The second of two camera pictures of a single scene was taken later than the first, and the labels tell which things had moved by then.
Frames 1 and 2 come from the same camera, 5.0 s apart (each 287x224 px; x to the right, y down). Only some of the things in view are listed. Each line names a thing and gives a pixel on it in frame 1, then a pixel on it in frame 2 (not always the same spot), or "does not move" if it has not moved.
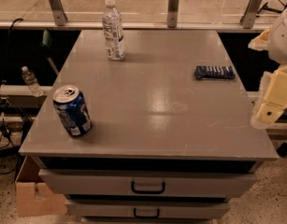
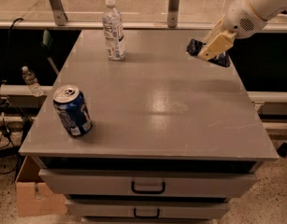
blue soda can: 72,109 does not move
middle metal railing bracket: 173,7 does not move
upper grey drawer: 145,183 does not move
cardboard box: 34,198 does not move
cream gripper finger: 276,93 to 222,41
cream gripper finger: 262,41 to 216,30
